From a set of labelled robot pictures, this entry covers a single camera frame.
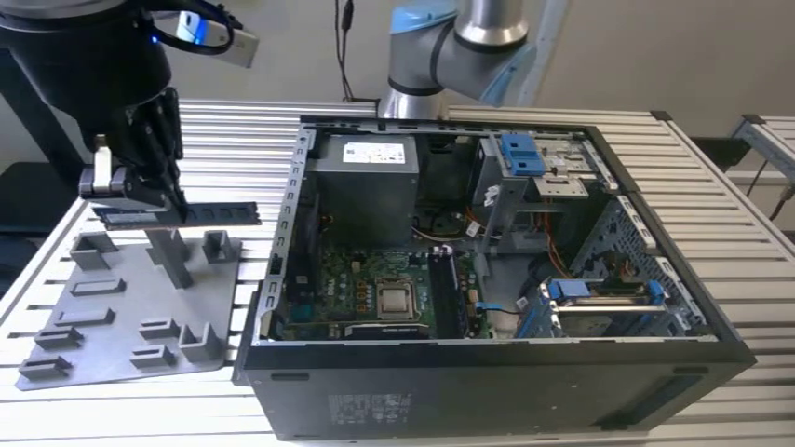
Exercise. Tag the grey power supply unit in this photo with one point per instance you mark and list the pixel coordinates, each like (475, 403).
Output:
(361, 200)

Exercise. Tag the aluminium side table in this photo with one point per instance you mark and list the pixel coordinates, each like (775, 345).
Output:
(770, 139)

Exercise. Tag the black graphics card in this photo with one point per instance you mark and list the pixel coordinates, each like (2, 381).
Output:
(385, 329)

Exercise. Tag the black open PC case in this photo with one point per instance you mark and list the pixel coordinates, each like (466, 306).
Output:
(497, 396)

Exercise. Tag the silver CPU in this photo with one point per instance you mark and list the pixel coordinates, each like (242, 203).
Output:
(397, 302)

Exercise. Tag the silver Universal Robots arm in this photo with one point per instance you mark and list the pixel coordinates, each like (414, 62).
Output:
(422, 51)

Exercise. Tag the blue drive latch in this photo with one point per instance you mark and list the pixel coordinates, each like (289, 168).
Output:
(518, 153)

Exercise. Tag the black table corner cap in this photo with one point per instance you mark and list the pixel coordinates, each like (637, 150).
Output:
(754, 118)
(662, 115)

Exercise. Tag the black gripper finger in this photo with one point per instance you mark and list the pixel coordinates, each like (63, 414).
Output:
(153, 153)

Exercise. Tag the green motherboard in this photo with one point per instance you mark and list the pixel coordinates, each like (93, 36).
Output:
(349, 284)

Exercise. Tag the grey parts rack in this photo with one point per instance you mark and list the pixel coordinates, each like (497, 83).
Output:
(125, 298)

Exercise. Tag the hard disk in blue carrier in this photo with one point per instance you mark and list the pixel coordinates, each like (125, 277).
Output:
(569, 288)

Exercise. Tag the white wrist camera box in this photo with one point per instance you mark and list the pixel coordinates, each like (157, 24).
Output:
(239, 46)

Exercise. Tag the grey metal drive cage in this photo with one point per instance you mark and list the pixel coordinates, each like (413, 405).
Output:
(559, 186)

